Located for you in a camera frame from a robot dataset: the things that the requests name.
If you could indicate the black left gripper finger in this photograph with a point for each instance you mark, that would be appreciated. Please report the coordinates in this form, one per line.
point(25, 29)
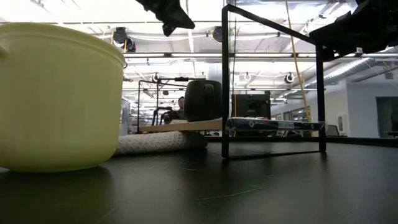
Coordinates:
point(155, 15)
point(177, 15)

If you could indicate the black mug with green inside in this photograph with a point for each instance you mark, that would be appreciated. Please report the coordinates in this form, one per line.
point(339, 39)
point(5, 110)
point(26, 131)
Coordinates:
point(202, 102)

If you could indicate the yellow mug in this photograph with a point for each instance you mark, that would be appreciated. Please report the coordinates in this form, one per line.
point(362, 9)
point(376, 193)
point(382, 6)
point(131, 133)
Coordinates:
point(62, 93)

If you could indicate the black background robot arm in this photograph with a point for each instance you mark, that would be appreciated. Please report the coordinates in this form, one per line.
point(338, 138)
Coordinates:
point(157, 116)

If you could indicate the person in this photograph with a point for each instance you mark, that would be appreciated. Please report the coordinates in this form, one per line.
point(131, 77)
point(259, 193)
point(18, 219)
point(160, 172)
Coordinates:
point(181, 104)

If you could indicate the dark doorway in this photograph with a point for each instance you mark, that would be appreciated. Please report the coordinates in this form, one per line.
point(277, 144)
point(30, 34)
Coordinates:
point(385, 118)

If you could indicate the dark office chair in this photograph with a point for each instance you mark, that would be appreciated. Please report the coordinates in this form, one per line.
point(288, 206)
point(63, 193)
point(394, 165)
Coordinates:
point(332, 130)

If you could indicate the black perforated computer case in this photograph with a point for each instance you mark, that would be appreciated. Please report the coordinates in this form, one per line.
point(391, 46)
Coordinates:
point(250, 105)

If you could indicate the white waffle cloth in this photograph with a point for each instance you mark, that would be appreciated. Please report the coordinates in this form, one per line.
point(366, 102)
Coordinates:
point(155, 141)

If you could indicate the silver ceiling duct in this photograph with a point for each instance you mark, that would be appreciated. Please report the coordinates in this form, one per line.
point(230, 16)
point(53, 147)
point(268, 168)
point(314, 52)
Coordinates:
point(351, 70)

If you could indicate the white wall box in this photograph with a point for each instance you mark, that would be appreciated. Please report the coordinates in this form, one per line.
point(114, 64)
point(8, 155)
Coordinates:
point(343, 124)

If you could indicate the black table frame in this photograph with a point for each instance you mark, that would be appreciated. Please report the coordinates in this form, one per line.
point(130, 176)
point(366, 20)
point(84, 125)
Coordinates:
point(357, 141)

